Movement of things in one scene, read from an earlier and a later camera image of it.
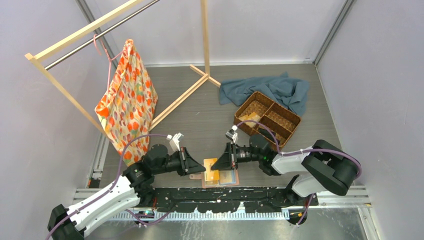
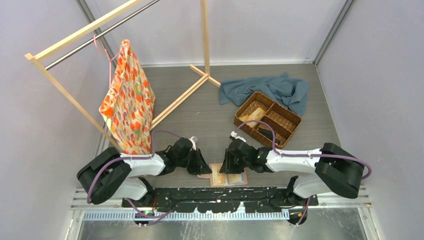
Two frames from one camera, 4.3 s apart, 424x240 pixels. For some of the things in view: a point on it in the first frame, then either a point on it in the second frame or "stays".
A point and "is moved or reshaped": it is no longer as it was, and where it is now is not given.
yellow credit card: x=252 y=117 is moved or reshaped
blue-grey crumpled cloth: x=285 y=90 stays
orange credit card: x=245 y=117 stays
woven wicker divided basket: x=261 y=116 stays
